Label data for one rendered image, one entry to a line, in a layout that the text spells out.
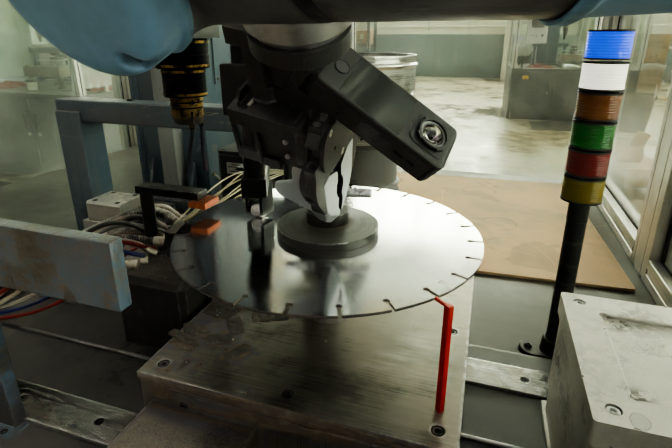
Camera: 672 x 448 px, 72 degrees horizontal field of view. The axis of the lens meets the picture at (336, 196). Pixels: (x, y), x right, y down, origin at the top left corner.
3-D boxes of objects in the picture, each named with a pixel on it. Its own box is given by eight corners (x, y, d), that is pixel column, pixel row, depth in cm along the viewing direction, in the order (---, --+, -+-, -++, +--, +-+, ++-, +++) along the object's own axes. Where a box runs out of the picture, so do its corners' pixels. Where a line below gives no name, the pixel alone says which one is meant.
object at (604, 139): (607, 143, 54) (612, 118, 53) (616, 152, 50) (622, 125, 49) (565, 141, 56) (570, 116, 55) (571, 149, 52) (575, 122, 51)
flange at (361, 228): (359, 208, 57) (360, 189, 57) (394, 245, 47) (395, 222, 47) (270, 217, 55) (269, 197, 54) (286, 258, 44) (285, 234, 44)
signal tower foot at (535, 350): (585, 352, 63) (588, 336, 62) (589, 368, 59) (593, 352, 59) (517, 339, 65) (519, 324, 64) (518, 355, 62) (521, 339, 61)
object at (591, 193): (597, 195, 56) (602, 171, 55) (605, 207, 52) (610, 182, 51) (557, 191, 58) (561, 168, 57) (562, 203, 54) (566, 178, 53)
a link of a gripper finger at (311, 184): (324, 184, 44) (318, 113, 37) (341, 189, 43) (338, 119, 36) (301, 221, 41) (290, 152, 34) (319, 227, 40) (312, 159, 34)
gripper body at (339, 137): (281, 109, 44) (261, -17, 35) (365, 132, 41) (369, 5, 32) (238, 163, 40) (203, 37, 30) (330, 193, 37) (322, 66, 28)
